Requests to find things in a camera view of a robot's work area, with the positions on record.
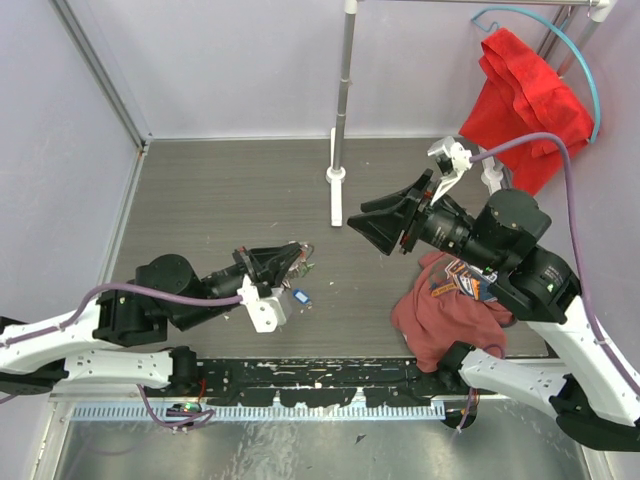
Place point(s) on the blue tagged key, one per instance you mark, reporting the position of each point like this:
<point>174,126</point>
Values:
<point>301,297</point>

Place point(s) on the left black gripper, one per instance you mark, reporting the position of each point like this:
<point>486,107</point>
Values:
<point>274,262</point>

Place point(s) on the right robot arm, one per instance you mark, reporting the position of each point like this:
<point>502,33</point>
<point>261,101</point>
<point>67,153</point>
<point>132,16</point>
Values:
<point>596,403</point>

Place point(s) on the aluminium corner profile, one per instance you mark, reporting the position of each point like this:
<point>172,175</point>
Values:
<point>102,74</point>

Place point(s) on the blue clothes hanger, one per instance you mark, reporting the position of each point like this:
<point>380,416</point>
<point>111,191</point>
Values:
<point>573,48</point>

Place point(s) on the maroon printed t-shirt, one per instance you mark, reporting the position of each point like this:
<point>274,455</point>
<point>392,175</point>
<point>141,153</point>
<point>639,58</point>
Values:
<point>449,302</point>

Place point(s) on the metal keyring with keys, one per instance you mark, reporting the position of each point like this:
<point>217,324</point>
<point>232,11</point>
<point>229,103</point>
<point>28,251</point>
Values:
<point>300,267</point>

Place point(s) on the red cloth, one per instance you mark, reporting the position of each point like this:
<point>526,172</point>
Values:
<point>522,94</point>

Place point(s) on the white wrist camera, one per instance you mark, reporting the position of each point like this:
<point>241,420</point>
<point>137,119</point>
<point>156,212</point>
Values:
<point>266,313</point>
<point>453,160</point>

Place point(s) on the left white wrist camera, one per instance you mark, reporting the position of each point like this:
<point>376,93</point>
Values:
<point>266,313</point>

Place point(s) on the slotted cable duct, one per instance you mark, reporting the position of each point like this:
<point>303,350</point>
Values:
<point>357,411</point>

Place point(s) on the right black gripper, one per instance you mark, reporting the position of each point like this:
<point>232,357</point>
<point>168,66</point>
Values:
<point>379,228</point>

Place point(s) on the black mounting plate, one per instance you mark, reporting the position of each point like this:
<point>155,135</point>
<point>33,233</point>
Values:
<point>322,382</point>

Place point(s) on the white pole base foot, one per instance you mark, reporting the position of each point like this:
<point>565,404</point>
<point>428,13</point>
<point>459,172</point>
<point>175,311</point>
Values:
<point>335,177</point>

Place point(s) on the metal rack pole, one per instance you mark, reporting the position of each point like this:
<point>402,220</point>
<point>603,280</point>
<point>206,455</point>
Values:
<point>350,12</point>

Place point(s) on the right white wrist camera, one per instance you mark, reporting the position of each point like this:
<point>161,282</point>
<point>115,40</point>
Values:
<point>453,160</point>

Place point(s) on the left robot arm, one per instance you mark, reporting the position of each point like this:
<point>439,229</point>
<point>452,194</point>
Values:
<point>97,342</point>

